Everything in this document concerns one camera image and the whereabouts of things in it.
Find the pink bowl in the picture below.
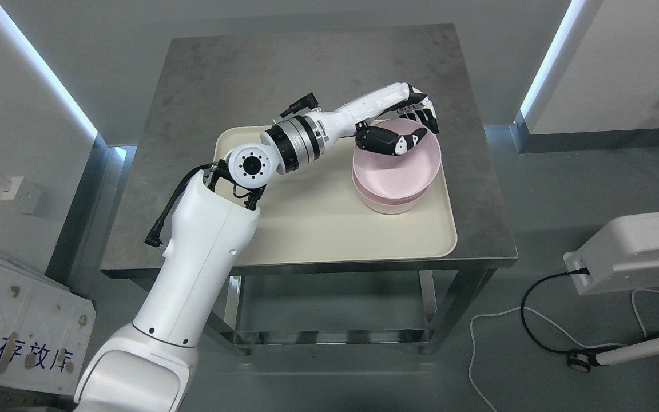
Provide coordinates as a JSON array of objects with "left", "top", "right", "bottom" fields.
[
  {"left": 351, "top": 169, "right": 438, "bottom": 215},
  {"left": 352, "top": 119, "right": 441, "bottom": 200}
]

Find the white wall socket box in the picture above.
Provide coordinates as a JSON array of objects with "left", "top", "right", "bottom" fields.
[{"left": 0, "top": 176, "right": 43, "bottom": 215}]

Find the white cable on floor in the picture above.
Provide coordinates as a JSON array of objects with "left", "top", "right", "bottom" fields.
[{"left": 467, "top": 286, "right": 659, "bottom": 412}]

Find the white wheeled base leg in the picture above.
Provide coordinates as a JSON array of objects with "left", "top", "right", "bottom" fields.
[{"left": 566, "top": 337, "right": 659, "bottom": 373}]

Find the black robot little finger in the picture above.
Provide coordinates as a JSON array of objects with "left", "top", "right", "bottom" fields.
[{"left": 395, "top": 84, "right": 426, "bottom": 109}]

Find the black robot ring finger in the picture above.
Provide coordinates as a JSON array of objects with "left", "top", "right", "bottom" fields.
[{"left": 398, "top": 92, "right": 428, "bottom": 118}]

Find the cream plastic tray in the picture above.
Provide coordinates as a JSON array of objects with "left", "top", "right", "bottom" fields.
[{"left": 235, "top": 138, "right": 458, "bottom": 267}]

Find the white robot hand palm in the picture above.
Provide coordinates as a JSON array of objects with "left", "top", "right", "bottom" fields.
[{"left": 317, "top": 82, "right": 408, "bottom": 144}]

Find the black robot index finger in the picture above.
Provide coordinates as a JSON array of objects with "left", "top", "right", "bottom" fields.
[{"left": 418, "top": 105, "right": 439, "bottom": 134}]

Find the black power cable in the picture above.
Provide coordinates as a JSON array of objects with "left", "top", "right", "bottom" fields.
[{"left": 519, "top": 269, "right": 628, "bottom": 355}]

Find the white machine with warning label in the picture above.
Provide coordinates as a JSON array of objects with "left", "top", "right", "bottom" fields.
[{"left": 563, "top": 212, "right": 659, "bottom": 295}]

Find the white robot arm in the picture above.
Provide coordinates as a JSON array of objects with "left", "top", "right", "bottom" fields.
[{"left": 74, "top": 82, "right": 439, "bottom": 411}]

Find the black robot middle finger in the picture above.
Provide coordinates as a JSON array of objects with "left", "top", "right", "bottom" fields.
[{"left": 406, "top": 101, "right": 434, "bottom": 128}]

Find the white signboard with blue characters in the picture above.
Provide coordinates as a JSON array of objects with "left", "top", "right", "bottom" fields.
[{"left": 0, "top": 258, "right": 96, "bottom": 396}]

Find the stainless steel table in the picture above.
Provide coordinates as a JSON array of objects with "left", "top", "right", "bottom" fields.
[{"left": 100, "top": 24, "right": 518, "bottom": 355}]

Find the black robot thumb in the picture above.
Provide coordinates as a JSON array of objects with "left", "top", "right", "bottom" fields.
[{"left": 355, "top": 126, "right": 428, "bottom": 156}]

